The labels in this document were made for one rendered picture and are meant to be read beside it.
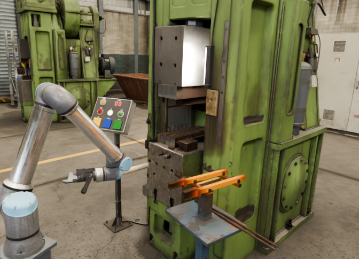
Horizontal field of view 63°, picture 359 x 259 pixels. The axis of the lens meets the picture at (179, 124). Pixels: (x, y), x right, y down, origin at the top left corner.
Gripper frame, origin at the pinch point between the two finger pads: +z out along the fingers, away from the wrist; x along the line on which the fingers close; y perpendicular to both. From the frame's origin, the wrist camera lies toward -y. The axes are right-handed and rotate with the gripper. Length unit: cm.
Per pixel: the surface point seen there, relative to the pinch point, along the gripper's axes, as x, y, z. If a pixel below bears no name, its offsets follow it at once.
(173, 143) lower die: 3, 18, -76
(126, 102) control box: -28, 60, -52
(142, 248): -54, -58, -58
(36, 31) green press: -389, 332, 36
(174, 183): 55, -11, -54
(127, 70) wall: -836, 446, -246
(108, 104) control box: -38, 62, -38
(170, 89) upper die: 17, 55, -74
